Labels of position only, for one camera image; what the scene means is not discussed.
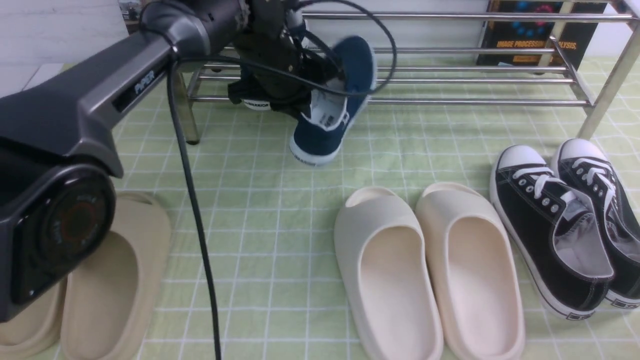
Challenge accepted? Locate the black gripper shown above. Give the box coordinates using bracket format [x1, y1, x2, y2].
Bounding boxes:
[232, 0, 341, 117]

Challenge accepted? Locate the navy canvas shoe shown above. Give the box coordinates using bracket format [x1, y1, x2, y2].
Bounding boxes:
[227, 75, 271, 111]
[289, 35, 378, 166]

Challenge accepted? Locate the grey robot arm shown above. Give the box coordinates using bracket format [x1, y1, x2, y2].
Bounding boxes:
[0, 0, 320, 323]

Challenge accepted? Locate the metal shoe rack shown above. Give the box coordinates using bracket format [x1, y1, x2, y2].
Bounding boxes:
[172, 0, 640, 146]

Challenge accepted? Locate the left cream foam slide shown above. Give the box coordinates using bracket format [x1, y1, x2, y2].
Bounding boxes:
[333, 186, 444, 360]

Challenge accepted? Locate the cream foam slide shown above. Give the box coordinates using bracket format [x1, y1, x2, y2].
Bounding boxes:
[333, 186, 444, 360]
[414, 182, 526, 360]

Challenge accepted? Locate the black image processing book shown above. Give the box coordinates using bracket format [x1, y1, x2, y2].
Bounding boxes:
[475, 0, 598, 69]

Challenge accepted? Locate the right cream foam slide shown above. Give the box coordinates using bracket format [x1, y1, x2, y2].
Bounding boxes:
[414, 182, 526, 360]

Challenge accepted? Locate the right tan foam slide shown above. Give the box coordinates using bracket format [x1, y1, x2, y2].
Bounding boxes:
[60, 191, 173, 360]

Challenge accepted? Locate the tan foam slide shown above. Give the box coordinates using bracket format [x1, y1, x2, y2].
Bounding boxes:
[60, 191, 173, 360]
[0, 279, 67, 360]

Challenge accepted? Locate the right black lace sneaker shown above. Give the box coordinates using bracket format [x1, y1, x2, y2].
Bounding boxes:
[551, 138, 640, 309]

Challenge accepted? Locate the black lace sneaker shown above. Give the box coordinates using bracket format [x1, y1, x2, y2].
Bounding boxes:
[551, 138, 640, 309]
[489, 145, 615, 321]

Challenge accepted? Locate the left black lace sneaker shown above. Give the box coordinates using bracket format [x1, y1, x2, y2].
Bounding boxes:
[489, 145, 615, 321]

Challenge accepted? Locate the left tan foam slide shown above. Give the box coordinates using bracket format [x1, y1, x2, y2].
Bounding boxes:
[0, 279, 67, 360]

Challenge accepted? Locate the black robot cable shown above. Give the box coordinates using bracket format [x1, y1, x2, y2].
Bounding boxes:
[165, 0, 398, 360]

